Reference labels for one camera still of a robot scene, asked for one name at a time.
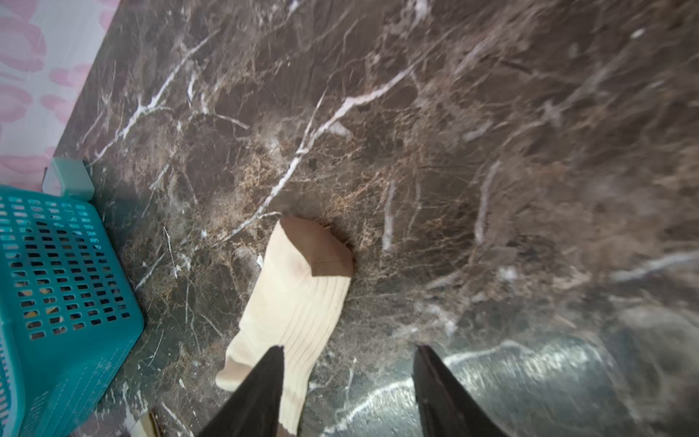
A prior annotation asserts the teal plastic basket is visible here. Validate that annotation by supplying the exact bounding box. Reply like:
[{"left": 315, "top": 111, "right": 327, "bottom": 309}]
[{"left": 1, "top": 186, "right": 144, "bottom": 436}]

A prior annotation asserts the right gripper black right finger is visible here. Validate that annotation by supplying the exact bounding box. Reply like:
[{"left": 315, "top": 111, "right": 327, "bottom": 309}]
[{"left": 412, "top": 345, "right": 506, "bottom": 437}]

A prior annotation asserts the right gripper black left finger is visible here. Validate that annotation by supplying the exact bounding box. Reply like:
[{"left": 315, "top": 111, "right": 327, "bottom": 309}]
[{"left": 198, "top": 346, "right": 284, "bottom": 437}]

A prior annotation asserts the mint green small box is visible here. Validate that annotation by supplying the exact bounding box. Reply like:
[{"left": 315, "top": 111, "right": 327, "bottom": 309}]
[{"left": 42, "top": 158, "right": 95, "bottom": 202}]

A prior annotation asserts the cream brown striped sock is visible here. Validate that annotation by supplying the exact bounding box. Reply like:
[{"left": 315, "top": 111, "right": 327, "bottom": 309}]
[{"left": 215, "top": 217, "right": 354, "bottom": 436}]

